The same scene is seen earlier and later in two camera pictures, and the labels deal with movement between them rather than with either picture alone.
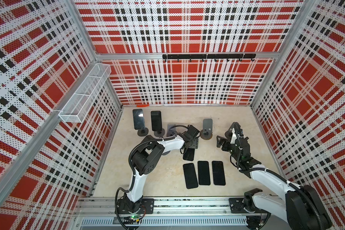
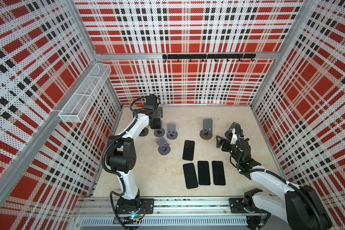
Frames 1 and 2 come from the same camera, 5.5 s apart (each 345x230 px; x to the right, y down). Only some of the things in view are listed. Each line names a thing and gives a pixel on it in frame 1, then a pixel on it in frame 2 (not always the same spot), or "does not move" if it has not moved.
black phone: (189, 155) does not move
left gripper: (194, 143) → (159, 112)
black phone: (190, 176) does not move
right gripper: (227, 143) does not move
